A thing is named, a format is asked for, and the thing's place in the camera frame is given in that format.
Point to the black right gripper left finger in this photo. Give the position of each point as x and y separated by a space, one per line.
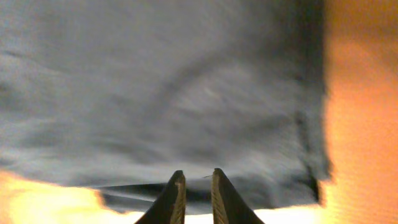
169 208

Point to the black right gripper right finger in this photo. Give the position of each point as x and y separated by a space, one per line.
228 206

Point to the dark blue shorts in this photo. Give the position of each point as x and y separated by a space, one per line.
117 95

